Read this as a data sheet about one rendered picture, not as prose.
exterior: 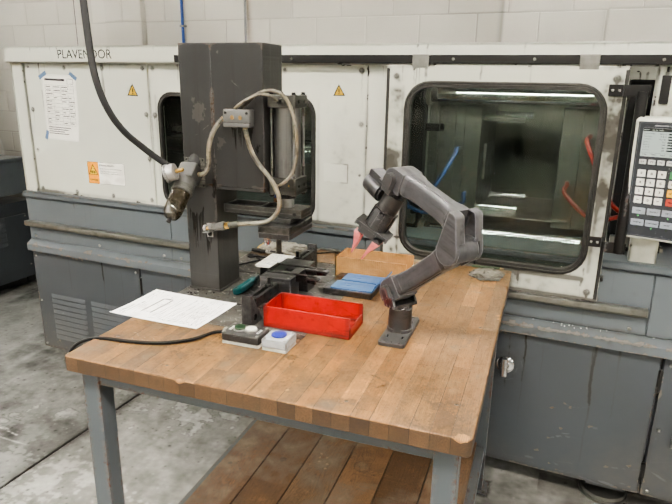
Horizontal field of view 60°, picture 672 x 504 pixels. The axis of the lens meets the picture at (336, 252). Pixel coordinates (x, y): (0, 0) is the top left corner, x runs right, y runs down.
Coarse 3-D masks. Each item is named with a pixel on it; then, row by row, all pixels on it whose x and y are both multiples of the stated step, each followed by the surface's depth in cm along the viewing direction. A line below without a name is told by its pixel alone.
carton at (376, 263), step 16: (336, 256) 203; (352, 256) 213; (368, 256) 211; (384, 256) 209; (400, 256) 207; (336, 272) 204; (352, 272) 202; (368, 272) 200; (384, 272) 198; (400, 272) 196
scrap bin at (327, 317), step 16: (272, 304) 165; (288, 304) 171; (304, 304) 169; (320, 304) 167; (336, 304) 165; (352, 304) 164; (272, 320) 160; (288, 320) 159; (304, 320) 157; (320, 320) 155; (336, 320) 154; (352, 320) 165; (336, 336) 155
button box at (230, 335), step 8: (224, 328) 154; (232, 328) 153; (264, 328) 153; (200, 336) 153; (224, 336) 151; (232, 336) 150; (240, 336) 149; (248, 336) 148; (256, 336) 148; (264, 336) 151; (152, 344) 149; (160, 344) 149; (240, 344) 150; (248, 344) 149; (256, 344) 148
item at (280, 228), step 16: (224, 208) 182; (240, 208) 180; (256, 208) 178; (272, 208) 176; (288, 208) 176; (304, 208) 176; (272, 224) 174; (288, 224) 174; (304, 224) 179; (288, 240) 170
